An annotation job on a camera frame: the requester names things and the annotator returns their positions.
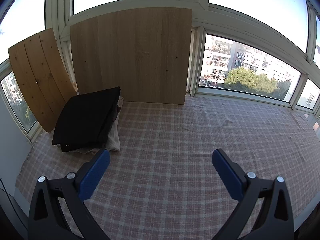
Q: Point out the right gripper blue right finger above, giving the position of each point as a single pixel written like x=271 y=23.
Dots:
x=275 y=218

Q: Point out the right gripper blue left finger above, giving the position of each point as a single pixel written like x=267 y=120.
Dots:
x=46 y=219

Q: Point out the folded cream knit garment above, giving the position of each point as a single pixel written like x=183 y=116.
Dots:
x=113 y=134

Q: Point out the folded dark brown garment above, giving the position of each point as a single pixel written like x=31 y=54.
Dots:
x=87 y=119

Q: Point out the pink plaid table cloth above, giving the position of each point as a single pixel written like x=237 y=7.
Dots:
x=162 y=184

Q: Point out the knotty pine plank board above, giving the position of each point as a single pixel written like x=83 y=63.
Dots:
x=41 y=76

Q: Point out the large light wooden board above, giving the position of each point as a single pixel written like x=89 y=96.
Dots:
x=143 y=51

